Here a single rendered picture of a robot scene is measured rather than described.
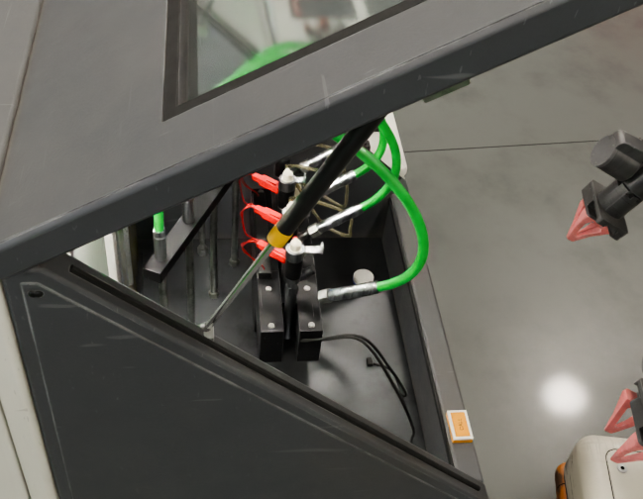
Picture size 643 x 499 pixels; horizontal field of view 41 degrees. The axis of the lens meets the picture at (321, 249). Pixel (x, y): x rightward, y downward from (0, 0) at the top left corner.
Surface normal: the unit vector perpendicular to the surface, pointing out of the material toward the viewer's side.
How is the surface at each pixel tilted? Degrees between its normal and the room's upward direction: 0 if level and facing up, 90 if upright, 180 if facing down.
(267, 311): 0
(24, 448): 90
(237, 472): 90
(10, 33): 0
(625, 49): 0
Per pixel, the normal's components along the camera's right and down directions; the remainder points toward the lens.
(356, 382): 0.09, -0.70
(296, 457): 0.10, 0.72
